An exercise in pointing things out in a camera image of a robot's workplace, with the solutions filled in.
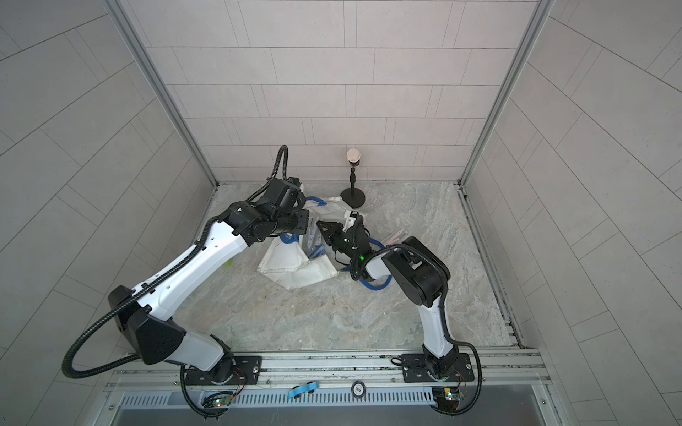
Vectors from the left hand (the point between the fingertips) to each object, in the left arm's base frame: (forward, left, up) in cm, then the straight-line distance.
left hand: (312, 218), depth 77 cm
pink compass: (+7, -28, -21) cm, 36 cm away
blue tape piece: (-39, 0, -20) cm, 44 cm away
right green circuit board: (-40, -39, -23) cm, 60 cm away
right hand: (+5, 0, -11) cm, 12 cm away
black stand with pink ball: (+27, -12, -20) cm, 36 cm away
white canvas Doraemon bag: (-13, 0, 0) cm, 13 cm away
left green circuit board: (-42, +19, -20) cm, 50 cm away
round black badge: (-39, -14, -23) cm, 47 cm away
